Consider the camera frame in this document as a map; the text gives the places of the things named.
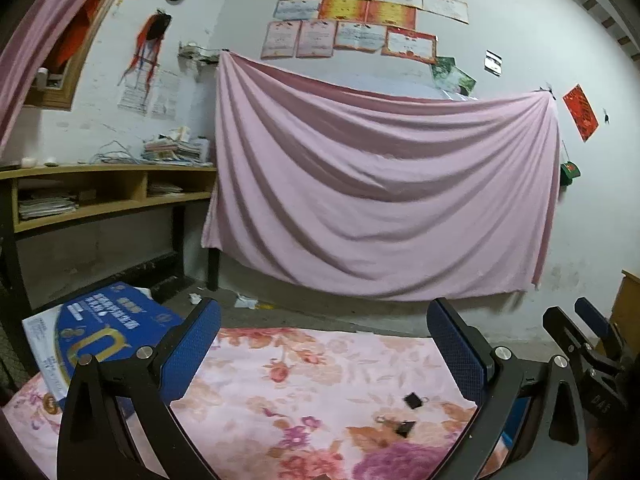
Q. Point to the pile of papers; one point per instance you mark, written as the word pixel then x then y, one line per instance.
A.
pixel 165 189
pixel 45 206

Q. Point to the black and white card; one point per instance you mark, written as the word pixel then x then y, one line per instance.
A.
pixel 493 62

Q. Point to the pink hanging cloth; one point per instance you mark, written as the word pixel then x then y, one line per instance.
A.
pixel 375 185

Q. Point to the white wall notice sheet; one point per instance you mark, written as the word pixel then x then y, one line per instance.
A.
pixel 166 95
pixel 135 97

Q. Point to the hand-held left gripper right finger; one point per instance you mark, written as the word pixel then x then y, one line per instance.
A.
pixel 457 355

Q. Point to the red wall paper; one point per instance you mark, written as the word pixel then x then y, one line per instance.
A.
pixel 580 112

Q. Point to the red tassel ornament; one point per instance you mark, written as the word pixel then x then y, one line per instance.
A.
pixel 152 27

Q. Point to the small wall shelf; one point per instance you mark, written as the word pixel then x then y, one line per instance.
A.
pixel 197 52

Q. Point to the blue plastic basin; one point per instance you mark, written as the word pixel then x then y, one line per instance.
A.
pixel 517 415

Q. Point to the pink curtain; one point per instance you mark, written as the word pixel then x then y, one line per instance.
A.
pixel 30 50

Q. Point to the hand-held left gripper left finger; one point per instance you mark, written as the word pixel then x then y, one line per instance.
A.
pixel 192 350

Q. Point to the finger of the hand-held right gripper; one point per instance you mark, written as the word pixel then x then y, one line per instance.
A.
pixel 567 332
pixel 595 317

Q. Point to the wooden cabinet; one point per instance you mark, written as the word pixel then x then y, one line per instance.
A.
pixel 629 305

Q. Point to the group of wall certificates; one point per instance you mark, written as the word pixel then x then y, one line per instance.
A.
pixel 350 10

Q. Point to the stack of books and papers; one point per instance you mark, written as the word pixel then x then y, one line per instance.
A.
pixel 175 152

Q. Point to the blue cardboard box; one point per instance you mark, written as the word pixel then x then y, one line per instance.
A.
pixel 115 310

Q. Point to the floral pink blanket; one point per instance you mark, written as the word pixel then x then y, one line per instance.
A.
pixel 300 400

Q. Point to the green wall ornament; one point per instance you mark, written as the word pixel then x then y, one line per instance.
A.
pixel 570 170

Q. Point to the black binder clip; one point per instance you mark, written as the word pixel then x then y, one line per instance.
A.
pixel 412 400
pixel 404 429

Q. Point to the green landscape photo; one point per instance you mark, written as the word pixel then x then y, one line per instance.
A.
pixel 452 77

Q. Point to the small black wall hook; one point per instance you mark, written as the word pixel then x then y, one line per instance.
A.
pixel 606 116

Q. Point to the wooden shelf desk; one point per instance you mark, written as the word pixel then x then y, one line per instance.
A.
pixel 141 185

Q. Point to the wooden window frame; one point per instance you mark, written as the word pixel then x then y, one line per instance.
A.
pixel 75 77

